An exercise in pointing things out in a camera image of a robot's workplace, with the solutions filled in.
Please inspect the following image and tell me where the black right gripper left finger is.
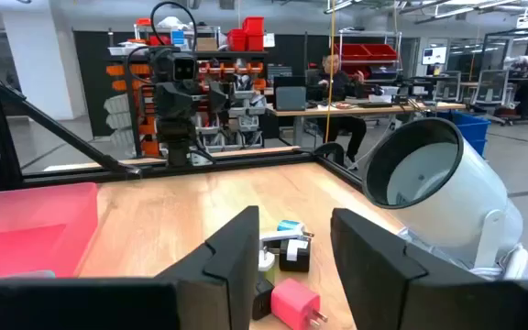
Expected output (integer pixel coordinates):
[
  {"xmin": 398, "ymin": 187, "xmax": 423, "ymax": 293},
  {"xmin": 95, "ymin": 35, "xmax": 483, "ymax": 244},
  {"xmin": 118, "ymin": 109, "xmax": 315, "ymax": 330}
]
[{"xmin": 0, "ymin": 205, "xmax": 260, "ymax": 330}]

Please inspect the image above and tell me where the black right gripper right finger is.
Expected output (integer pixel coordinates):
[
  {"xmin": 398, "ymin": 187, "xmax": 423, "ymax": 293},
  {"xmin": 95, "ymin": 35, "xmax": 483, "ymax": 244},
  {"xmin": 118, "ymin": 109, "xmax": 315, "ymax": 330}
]
[{"xmin": 330, "ymin": 208, "xmax": 528, "ymax": 330}]

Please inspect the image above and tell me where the small black wall charger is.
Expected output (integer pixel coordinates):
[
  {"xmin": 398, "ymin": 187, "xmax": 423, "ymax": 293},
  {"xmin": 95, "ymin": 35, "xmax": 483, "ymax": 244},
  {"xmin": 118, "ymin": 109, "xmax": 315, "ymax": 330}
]
[{"xmin": 251, "ymin": 278, "xmax": 275, "ymax": 321}]

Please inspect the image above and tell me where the white printed adapter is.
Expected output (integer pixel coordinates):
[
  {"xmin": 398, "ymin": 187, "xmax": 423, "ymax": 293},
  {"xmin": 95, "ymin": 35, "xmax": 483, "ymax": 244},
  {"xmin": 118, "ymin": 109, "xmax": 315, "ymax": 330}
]
[{"xmin": 258, "ymin": 230, "xmax": 305, "ymax": 245}]

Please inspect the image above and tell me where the pink wall charger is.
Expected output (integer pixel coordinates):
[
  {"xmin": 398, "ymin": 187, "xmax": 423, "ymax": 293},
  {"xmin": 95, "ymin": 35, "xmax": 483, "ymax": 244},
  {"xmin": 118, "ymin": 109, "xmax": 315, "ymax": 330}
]
[{"xmin": 270, "ymin": 278, "xmax": 329, "ymax": 330}]

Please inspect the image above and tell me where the blue wall charger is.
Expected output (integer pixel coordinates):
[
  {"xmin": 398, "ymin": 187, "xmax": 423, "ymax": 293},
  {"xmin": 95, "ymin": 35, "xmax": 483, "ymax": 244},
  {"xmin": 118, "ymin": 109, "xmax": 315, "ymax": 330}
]
[{"xmin": 276, "ymin": 219, "xmax": 315, "ymax": 239}]

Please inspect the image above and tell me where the wooden top office desk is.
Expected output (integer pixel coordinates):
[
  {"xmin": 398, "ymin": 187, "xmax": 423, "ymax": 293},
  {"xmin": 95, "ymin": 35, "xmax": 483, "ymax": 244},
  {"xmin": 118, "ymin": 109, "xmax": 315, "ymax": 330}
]
[{"xmin": 266, "ymin": 101, "xmax": 467, "ymax": 148}]

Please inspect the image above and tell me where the grey mesh office chair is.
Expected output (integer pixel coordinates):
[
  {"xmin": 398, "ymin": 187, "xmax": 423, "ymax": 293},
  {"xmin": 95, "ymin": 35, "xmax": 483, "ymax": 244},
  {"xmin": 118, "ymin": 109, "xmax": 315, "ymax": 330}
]
[
  {"xmin": 434, "ymin": 71, "xmax": 462, "ymax": 103},
  {"xmin": 469, "ymin": 68, "xmax": 512, "ymax": 126}
]

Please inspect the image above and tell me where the white cube charger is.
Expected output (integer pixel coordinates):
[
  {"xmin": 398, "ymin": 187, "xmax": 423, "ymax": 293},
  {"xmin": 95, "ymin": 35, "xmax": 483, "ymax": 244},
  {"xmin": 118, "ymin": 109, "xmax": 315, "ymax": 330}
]
[{"xmin": 258, "ymin": 249, "xmax": 277, "ymax": 272}]

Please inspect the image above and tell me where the brown cardboard box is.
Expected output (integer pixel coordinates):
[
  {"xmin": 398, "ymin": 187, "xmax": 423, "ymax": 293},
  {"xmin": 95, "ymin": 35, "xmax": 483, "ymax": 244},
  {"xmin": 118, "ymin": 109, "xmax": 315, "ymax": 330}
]
[{"xmin": 195, "ymin": 37, "xmax": 219, "ymax": 52}]

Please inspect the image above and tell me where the black parts bin rack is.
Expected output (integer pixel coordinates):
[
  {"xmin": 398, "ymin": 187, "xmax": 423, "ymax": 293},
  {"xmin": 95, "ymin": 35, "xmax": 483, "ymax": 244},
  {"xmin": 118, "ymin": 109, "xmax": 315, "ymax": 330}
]
[{"xmin": 104, "ymin": 49, "xmax": 270, "ymax": 160}]

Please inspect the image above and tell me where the white plastic tray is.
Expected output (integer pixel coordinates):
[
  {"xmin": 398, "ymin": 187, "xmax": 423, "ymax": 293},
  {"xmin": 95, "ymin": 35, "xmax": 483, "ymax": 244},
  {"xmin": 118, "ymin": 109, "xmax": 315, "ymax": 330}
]
[{"xmin": 107, "ymin": 43, "xmax": 149, "ymax": 57}]

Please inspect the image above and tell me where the black charger white label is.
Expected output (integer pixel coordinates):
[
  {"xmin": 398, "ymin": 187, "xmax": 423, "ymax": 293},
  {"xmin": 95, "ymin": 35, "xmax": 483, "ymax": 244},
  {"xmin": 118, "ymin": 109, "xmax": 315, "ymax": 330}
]
[{"xmin": 279, "ymin": 237, "xmax": 312, "ymax": 273}]

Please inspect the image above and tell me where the black partition panel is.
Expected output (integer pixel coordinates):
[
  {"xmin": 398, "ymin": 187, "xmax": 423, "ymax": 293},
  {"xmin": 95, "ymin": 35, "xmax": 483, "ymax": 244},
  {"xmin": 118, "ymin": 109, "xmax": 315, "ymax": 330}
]
[{"xmin": 73, "ymin": 29, "xmax": 338, "ymax": 138}]

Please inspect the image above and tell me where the grey laptop on desk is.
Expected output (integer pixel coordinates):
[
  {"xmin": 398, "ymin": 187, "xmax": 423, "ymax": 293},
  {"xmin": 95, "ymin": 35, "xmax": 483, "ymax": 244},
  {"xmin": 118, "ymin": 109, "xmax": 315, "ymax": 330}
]
[{"xmin": 274, "ymin": 85, "xmax": 308, "ymax": 112}]

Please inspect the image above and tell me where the white cylindrical spotlight lamp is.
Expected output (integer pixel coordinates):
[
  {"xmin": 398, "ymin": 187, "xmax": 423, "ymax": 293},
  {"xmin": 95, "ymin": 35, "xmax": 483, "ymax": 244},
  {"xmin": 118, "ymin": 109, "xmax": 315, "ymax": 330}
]
[{"xmin": 362, "ymin": 117, "xmax": 528, "ymax": 281}]

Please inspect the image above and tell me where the person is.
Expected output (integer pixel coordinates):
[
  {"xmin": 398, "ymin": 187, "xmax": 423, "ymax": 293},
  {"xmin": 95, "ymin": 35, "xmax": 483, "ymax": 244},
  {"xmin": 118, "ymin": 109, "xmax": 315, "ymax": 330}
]
[{"xmin": 307, "ymin": 53, "xmax": 369, "ymax": 171}]

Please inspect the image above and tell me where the blue plastic tote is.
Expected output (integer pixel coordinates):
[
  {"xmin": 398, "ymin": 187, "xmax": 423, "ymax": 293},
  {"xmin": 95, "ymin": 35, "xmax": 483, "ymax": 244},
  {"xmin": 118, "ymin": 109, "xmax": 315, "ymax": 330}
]
[{"xmin": 437, "ymin": 109, "xmax": 492, "ymax": 158}]

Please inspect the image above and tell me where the large red storage bin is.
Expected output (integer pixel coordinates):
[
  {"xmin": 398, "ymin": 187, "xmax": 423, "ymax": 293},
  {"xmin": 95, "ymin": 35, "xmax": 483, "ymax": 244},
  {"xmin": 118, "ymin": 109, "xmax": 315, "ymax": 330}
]
[
  {"xmin": 335, "ymin": 43, "xmax": 369, "ymax": 63},
  {"xmin": 363, "ymin": 43, "xmax": 399, "ymax": 63}
]

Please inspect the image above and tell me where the red translucent plastic bin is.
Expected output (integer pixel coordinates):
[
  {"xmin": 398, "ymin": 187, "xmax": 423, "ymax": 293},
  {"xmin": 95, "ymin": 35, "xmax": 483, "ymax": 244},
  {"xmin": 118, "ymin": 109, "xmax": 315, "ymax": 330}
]
[{"xmin": 0, "ymin": 181, "xmax": 99, "ymax": 283}]

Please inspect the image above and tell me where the white screen monitor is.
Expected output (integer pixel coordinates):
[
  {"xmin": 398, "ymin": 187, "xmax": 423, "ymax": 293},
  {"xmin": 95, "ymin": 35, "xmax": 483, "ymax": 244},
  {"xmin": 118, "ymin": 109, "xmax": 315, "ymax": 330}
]
[{"xmin": 421, "ymin": 45, "xmax": 449, "ymax": 66}]

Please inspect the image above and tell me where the black aluminium table frame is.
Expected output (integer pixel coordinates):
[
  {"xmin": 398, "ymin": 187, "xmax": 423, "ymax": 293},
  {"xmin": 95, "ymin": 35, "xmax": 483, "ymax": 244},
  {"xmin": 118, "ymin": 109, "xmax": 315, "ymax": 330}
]
[{"xmin": 0, "ymin": 0, "xmax": 366, "ymax": 193}]

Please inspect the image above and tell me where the white lamp cable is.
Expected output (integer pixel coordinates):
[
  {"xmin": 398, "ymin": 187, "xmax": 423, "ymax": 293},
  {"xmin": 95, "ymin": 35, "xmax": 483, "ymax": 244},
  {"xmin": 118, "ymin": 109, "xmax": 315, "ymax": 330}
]
[{"xmin": 472, "ymin": 245, "xmax": 528, "ymax": 281}]

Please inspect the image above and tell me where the black looped floor cable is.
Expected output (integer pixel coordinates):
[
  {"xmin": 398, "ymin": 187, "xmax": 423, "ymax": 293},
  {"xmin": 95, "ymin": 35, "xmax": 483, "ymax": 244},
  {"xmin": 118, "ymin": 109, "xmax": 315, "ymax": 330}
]
[{"xmin": 313, "ymin": 141, "xmax": 347, "ymax": 167}]

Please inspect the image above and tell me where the yellow cable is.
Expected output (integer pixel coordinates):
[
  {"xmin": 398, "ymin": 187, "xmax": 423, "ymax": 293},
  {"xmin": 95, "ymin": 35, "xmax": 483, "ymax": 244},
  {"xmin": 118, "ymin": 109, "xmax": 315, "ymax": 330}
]
[{"xmin": 324, "ymin": 0, "xmax": 337, "ymax": 145}]

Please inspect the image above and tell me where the metal wire shelf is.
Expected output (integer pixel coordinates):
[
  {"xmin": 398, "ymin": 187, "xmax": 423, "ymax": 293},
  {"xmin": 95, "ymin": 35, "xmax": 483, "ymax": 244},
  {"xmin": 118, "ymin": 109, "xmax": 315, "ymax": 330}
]
[{"xmin": 336, "ymin": 27, "xmax": 403, "ymax": 86}]

